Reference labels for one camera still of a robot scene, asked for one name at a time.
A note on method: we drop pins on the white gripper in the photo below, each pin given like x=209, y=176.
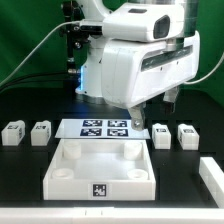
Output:
x=134, y=72

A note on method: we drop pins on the white square table top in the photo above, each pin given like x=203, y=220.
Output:
x=100, y=169

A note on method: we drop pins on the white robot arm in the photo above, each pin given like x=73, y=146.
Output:
x=95, y=10

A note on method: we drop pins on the white marker board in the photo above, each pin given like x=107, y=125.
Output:
x=99, y=128

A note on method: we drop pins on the white right fence block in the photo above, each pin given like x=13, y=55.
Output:
x=213, y=177

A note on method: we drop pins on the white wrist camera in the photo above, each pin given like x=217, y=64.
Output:
x=144, y=22

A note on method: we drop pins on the silver background camera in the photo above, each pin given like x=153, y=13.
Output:
x=91, y=27

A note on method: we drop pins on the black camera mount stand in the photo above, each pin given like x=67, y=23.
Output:
x=75, y=38

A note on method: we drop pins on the white front fence rail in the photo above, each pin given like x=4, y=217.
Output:
x=111, y=216

